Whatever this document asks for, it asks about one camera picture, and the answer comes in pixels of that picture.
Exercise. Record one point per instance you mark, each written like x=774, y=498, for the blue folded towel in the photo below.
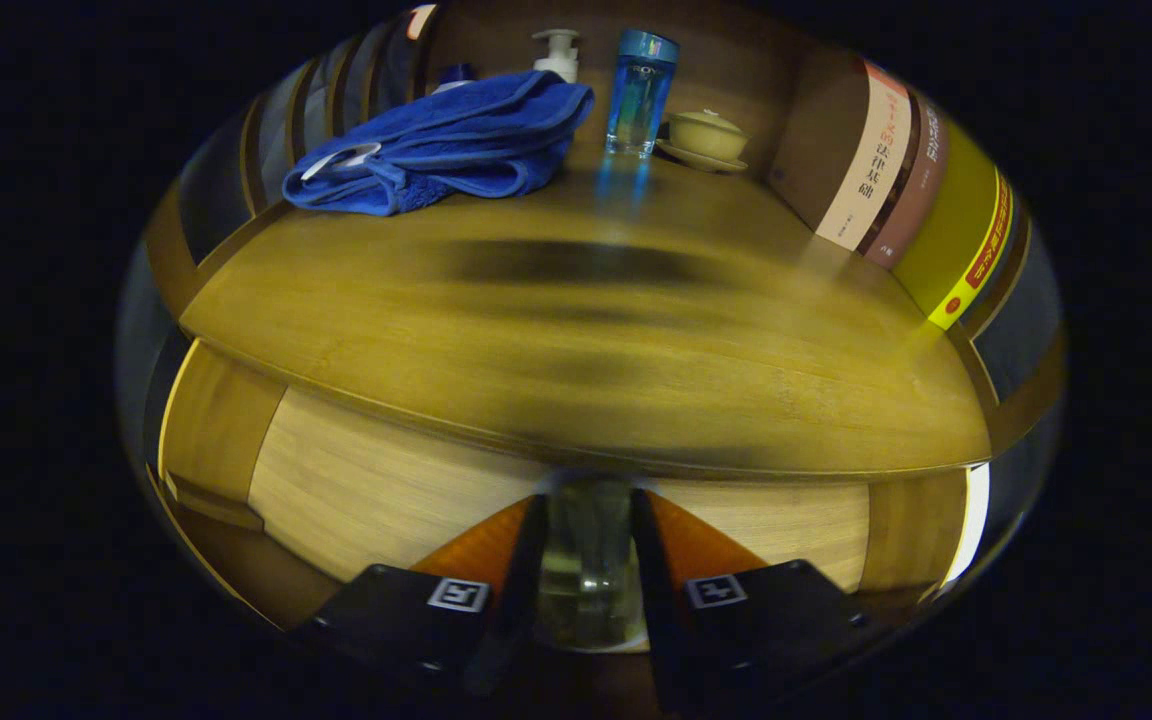
x=456, y=140

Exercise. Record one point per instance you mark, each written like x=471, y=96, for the yellow book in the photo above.
x=956, y=230

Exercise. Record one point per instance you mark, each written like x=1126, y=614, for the beige lidded teacup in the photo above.
x=706, y=138

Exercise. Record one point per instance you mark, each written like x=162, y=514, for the wooden cabinet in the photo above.
x=786, y=90

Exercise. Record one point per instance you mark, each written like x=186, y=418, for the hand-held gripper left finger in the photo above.
x=526, y=570

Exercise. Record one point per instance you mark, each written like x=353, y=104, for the orange and white book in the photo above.
x=871, y=170

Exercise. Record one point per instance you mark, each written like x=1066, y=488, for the brown book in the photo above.
x=921, y=190

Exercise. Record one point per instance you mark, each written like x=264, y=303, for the white pump bottle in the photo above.
x=558, y=60

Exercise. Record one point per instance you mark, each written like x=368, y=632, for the wooden countertop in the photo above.
x=436, y=330

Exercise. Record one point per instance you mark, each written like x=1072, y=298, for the wooden drawer with black knob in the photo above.
x=386, y=480

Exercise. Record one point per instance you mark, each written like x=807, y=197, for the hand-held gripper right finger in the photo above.
x=650, y=580

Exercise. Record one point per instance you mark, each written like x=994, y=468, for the small white blue-capped bottle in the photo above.
x=456, y=75

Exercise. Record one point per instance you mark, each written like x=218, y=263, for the blue glass bottle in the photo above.
x=641, y=100

